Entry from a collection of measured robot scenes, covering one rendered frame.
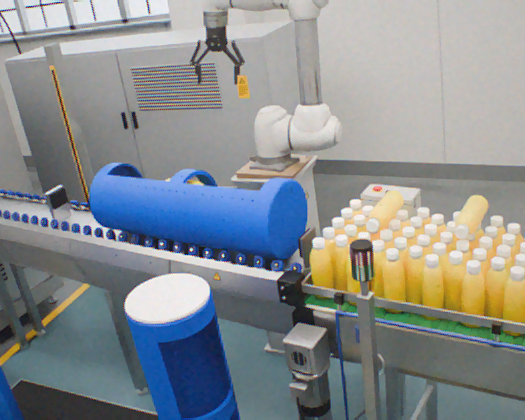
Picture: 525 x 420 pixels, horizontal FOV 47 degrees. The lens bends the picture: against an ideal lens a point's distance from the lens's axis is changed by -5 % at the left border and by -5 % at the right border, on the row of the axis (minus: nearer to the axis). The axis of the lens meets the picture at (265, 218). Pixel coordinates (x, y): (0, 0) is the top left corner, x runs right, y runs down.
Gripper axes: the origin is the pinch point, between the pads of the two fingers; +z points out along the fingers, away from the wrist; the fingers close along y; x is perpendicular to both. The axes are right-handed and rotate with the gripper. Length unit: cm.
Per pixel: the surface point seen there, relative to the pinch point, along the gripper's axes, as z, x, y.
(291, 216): 41, -26, 30
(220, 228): 44, -32, 6
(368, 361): 58, -80, 58
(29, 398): 156, -20, -99
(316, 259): 43, -49, 40
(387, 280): 43, -59, 63
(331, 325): 62, -59, 47
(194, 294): 50, -64, 3
